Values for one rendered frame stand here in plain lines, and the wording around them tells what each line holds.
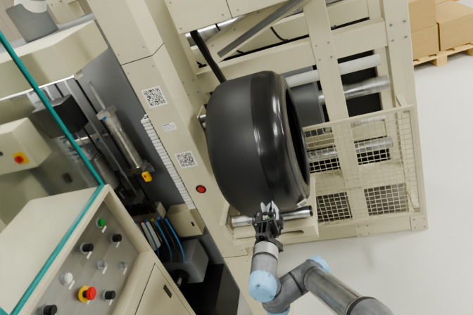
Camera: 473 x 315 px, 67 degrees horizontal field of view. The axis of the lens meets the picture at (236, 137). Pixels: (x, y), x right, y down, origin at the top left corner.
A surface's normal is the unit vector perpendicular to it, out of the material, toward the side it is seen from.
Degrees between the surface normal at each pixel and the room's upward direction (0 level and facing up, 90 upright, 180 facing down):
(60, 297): 90
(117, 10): 90
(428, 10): 90
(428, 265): 0
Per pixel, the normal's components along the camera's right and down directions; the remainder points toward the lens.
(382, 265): -0.33, -0.81
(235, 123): -0.34, -0.26
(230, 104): -0.36, -0.53
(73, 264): 0.94, -0.20
